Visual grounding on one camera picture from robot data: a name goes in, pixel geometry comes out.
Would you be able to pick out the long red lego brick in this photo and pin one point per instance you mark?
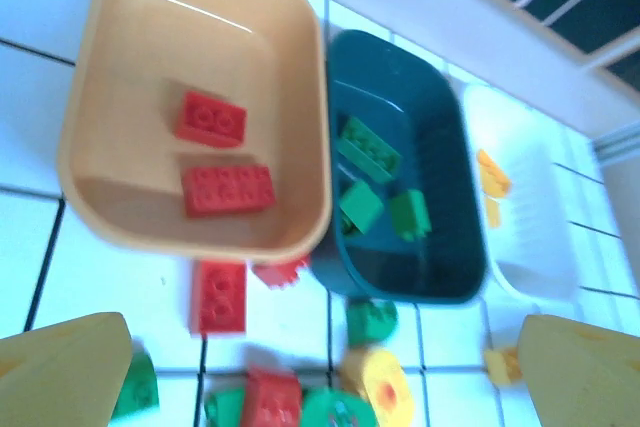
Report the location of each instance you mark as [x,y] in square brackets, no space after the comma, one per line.
[227,191]

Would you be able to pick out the long green lego brick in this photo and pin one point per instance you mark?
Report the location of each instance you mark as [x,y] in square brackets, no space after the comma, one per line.
[367,147]

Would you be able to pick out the yellow lego brick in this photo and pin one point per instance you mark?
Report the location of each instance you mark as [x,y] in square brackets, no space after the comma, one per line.
[493,212]
[502,364]
[492,173]

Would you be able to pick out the teal plastic container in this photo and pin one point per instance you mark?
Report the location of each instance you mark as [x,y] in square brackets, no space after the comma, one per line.
[430,112]

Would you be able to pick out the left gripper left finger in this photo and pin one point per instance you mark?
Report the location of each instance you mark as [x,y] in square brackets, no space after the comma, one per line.
[55,382]

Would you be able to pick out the orange plastic container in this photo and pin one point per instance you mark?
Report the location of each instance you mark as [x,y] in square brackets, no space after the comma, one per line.
[200,47]

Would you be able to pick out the white plastic container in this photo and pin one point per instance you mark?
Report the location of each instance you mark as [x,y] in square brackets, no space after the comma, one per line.
[535,247]

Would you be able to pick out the green round lego gear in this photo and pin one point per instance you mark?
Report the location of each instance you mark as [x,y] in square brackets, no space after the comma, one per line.
[340,409]

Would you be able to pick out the yellow round lego piece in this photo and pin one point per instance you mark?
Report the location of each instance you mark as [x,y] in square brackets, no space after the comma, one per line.
[377,384]

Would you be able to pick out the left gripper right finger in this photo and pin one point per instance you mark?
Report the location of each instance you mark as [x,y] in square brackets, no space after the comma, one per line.
[585,382]

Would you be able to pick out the aluminium frame post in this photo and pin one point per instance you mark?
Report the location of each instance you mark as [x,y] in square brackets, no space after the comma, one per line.
[617,147]

